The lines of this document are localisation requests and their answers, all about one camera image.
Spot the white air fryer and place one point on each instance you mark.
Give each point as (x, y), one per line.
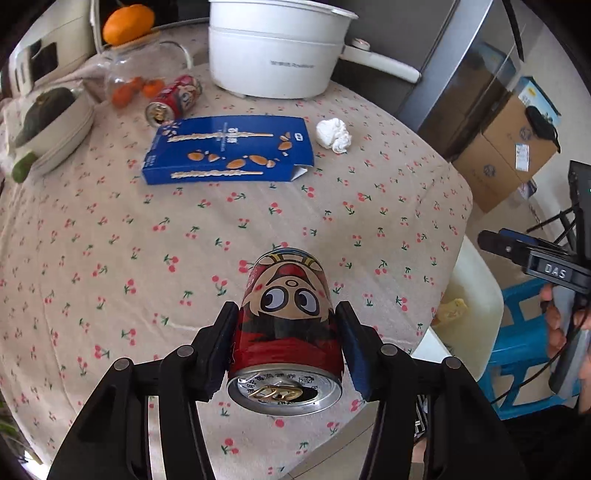
(64, 41)

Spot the green cucumber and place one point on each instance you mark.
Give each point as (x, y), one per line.
(24, 167)

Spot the dark green pumpkin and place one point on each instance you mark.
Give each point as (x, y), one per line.
(44, 115)

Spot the cherry print tablecloth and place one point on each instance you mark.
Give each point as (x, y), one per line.
(115, 230)

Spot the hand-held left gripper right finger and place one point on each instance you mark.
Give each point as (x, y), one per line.
(355, 355)

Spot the clear glass jar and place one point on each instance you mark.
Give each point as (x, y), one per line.
(134, 64)

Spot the white electric cooking pot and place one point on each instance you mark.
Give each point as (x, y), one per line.
(272, 55)

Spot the blue plastic stool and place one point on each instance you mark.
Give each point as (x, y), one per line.
(517, 341)

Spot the blue snack box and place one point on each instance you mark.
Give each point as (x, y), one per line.
(221, 152)

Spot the cardboard box with blue print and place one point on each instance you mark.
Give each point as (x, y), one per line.
(508, 124)

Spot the crumpled white tissue ball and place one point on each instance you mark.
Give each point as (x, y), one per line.
(332, 134)

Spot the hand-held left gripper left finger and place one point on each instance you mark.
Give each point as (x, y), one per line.
(221, 350)

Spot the red cartoon drink can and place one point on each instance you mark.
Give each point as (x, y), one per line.
(180, 94)
(286, 323)

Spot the white trash bin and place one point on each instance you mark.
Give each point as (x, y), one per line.
(475, 295)

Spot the yellow snack wrapper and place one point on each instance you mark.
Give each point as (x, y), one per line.
(455, 309)

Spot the white ceramic bowl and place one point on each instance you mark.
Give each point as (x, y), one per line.
(64, 138)

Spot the small orange fruit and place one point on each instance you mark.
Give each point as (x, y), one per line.
(153, 86)
(121, 96)
(136, 83)

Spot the person's right hand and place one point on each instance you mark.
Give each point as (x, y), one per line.
(551, 318)

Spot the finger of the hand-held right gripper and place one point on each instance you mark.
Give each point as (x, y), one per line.
(498, 242)

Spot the plain brown cardboard box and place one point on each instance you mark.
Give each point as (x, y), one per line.
(485, 175)

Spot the grey refrigerator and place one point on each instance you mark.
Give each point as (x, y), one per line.
(415, 46)

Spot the large orange tangerine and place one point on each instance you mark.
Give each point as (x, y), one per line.
(128, 25)

